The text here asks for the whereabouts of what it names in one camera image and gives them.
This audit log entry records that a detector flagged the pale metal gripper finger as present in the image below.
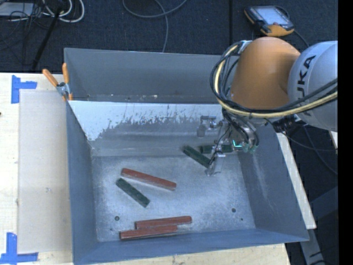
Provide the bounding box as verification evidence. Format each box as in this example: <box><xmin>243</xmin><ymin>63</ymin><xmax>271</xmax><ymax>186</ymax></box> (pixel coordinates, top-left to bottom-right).
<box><xmin>196</xmin><ymin>115</ymin><xmax>222</xmax><ymax>137</ymax></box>
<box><xmin>205</xmin><ymin>151</ymin><xmax>227</xmax><ymax>177</ymax></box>

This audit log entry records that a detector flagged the dark green flat block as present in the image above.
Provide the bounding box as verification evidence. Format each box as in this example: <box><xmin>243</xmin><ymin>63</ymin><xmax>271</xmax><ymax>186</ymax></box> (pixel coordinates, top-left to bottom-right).
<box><xmin>199</xmin><ymin>144</ymin><xmax>234</xmax><ymax>154</ymax></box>
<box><xmin>182</xmin><ymin>145</ymin><xmax>212</xmax><ymax>169</ymax></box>
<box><xmin>115</xmin><ymin>177</ymin><xmax>151</xmax><ymax>209</ymax></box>

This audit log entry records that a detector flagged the grey metal bin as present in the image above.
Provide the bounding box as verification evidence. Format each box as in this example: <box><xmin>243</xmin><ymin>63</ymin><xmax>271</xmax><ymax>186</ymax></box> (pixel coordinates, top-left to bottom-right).
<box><xmin>63</xmin><ymin>47</ymin><xmax>311</xmax><ymax>265</ymax></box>

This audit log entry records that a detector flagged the red-brown flat block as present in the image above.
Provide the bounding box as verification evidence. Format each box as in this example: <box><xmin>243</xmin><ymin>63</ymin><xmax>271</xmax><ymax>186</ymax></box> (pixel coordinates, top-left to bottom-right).
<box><xmin>134</xmin><ymin>215</ymin><xmax>193</xmax><ymax>230</ymax></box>
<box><xmin>119</xmin><ymin>225</ymin><xmax>179</xmax><ymax>241</ymax></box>
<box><xmin>120</xmin><ymin>167</ymin><xmax>178</xmax><ymax>192</ymax></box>

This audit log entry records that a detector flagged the pale wood flat board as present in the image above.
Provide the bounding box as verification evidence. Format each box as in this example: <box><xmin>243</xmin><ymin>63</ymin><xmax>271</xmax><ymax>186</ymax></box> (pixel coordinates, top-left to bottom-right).
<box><xmin>17</xmin><ymin>89</ymin><xmax>317</xmax><ymax>256</ymax></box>

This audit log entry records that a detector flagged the black cylinder on white bracket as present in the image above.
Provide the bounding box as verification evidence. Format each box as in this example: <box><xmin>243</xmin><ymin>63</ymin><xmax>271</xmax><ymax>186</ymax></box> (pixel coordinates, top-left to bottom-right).
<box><xmin>271</xmin><ymin>116</ymin><xmax>297</xmax><ymax>134</ymax></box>

